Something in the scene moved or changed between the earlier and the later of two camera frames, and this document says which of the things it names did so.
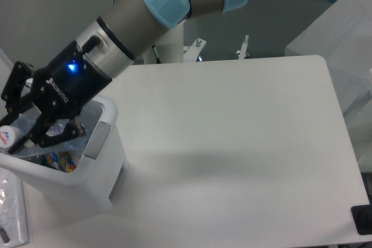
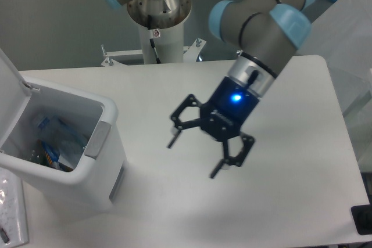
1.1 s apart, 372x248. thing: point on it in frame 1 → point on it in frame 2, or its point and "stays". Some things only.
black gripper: x=62 y=88 → x=222 y=118
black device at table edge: x=362 y=215 stays
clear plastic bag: x=13 y=231 stays
